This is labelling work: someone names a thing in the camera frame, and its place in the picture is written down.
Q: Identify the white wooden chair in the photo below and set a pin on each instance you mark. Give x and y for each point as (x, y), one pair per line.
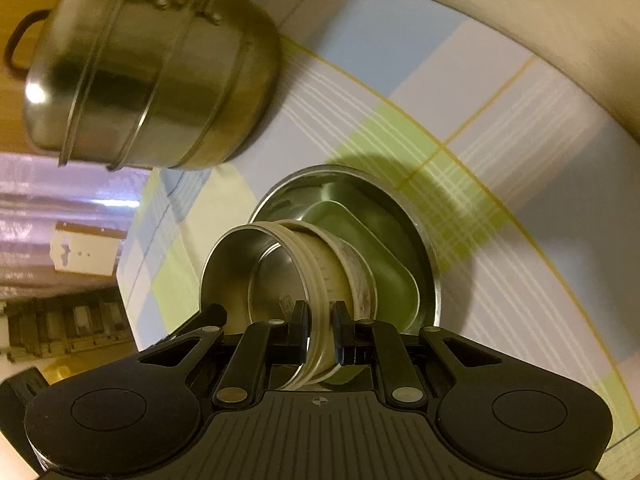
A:
(85, 250)

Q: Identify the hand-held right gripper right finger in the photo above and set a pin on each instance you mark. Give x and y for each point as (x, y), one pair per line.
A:
(340, 332)

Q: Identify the cream ribbed round bowl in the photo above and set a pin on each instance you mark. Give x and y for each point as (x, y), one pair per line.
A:
(318, 280)

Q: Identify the purple lace curtain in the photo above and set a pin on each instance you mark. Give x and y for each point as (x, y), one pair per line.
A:
(50, 185)

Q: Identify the stainless steel steamer pot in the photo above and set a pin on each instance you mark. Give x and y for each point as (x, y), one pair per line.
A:
(150, 85)

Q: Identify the checked tablecloth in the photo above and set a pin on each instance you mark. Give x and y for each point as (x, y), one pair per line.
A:
(500, 260)

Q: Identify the large stainless steel plate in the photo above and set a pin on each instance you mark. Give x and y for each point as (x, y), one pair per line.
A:
(400, 220)

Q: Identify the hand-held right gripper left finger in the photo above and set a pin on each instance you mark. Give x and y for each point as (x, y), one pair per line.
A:
(299, 332)

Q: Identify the black folding rack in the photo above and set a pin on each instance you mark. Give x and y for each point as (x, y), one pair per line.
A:
(75, 325)

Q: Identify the green rectangular plate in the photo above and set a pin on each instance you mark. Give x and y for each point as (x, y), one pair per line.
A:
(387, 270)

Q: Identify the small stainless steel bowl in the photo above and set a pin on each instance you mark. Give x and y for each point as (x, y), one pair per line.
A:
(235, 270)

